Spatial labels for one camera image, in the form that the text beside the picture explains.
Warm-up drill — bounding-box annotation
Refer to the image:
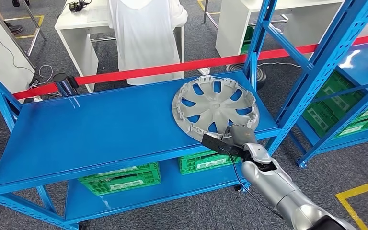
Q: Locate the black stanchion post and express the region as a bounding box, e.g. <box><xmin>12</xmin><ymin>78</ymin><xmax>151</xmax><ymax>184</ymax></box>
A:
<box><xmin>52</xmin><ymin>73</ymin><xmax>79</xmax><ymax>97</ymax></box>

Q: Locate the white floor cable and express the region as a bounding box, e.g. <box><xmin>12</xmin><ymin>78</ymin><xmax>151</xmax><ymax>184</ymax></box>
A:
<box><xmin>257</xmin><ymin>62</ymin><xmax>302</xmax><ymax>68</ymax></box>

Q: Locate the black device on table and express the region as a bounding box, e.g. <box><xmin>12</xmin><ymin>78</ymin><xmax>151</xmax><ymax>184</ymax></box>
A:
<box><xmin>69</xmin><ymin>0</ymin><xmax>92</xmax><ymax>12</ymax></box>

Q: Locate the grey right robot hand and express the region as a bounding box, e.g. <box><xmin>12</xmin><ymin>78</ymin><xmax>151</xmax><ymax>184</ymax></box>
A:
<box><xmin>225</xmin><ymin>124</ymin><xmax>258</xmax><ymax>150</ymax></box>

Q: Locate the person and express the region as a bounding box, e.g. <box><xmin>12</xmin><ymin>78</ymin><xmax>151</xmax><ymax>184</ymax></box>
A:
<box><xmin>107</xmin><ymin>0</ymin><xmax>188</xmax><ymax>86</ymax></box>

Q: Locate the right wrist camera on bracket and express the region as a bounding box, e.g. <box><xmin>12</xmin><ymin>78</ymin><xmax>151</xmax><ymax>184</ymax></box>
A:
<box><xmin>202</xmin><ymin>133</ymin><xmax>245</xmax><ymax>158</ymax></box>

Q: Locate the white board panel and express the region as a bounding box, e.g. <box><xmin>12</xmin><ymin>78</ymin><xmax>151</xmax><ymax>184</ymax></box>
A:
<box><xmin>0</xmin><ymin>4</ymin><xmax>35</xmax><ymax>94</ymax></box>

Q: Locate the blue metal shelf rack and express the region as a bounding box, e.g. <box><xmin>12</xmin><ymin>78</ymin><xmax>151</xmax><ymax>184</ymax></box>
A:
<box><xmin>297</xmin><ymin>19</ymin><xmax>368</xmax><ymax>167</ymax></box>
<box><xmin>0</xmin><ymin>0</ymin><xmax>368</xmax><ymax>230</ymax></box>

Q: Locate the grey plastic hubcap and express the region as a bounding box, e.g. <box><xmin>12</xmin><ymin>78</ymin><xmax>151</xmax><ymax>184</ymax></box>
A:
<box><xmin>172</xmin><ymin>75</ymin><xmax>260</xmax><ymax>142</ymax></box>

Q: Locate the black round stanchion base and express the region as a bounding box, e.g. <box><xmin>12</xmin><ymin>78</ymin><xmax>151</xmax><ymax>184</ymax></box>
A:
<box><xmin>226</xmin><ymin>63</ymin><xmax>267</xmax><ymax>91</ymax></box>

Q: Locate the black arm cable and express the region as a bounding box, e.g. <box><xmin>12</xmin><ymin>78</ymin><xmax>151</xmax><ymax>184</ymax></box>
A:
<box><xmin>225</xmin><ymin>148</ymin><xmax>285</xmax><ymax>220</ymax></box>

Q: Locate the red barrier belt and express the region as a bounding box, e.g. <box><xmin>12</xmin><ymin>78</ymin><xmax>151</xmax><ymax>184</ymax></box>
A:
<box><xmin>0</xmin><ymin>33</ymin><xmax>368</xmax><ymax>108</ymax></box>

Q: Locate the yellow floor tape square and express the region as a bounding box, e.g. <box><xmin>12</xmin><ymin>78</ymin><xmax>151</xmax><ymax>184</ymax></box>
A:
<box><xmin>335</xmin><ymin>177</ymin><xmax>368</xmax><ymax>230</ymax></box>

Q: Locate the person's dark shoe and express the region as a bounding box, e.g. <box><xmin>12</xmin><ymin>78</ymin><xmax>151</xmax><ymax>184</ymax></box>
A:
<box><xmin>4</xmin><ymin>21</ymin><xmax>23</xmax><ymax>35</ymax></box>

